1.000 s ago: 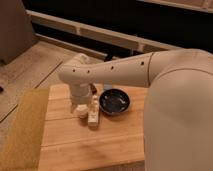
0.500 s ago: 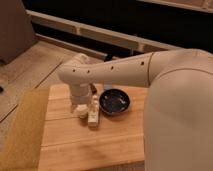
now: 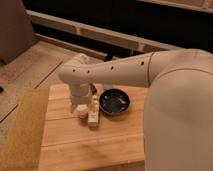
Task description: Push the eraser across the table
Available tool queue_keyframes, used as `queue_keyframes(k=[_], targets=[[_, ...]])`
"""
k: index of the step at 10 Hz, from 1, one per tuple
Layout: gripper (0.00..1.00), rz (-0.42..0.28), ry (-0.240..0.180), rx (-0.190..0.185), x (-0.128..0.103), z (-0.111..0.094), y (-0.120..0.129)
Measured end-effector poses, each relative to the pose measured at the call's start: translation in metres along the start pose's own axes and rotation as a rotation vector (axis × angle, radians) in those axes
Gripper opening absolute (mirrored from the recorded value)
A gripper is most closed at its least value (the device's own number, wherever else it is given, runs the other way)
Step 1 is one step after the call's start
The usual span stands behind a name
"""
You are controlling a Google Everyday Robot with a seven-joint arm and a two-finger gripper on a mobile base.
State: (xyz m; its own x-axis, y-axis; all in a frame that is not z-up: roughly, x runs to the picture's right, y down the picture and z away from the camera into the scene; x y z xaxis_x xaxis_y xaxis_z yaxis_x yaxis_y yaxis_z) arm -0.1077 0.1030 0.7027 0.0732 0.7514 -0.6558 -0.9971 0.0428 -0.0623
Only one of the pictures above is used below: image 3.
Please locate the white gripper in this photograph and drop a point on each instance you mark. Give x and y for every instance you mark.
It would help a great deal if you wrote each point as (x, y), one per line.
(81, 94)

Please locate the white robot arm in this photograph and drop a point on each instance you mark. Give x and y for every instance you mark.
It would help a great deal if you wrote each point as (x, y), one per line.
(178, 110)

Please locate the black bowl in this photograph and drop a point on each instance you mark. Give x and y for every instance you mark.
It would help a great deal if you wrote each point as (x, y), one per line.
(114, 101)

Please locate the wooden board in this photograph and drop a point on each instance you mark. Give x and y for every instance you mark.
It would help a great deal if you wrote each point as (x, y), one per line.
(70, 145)

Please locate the yellow green mat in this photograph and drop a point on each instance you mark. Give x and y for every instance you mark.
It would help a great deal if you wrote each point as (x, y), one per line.
(21, 151)

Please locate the grey cabinet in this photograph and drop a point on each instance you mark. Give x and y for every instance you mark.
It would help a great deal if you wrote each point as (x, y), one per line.
(16, 32)

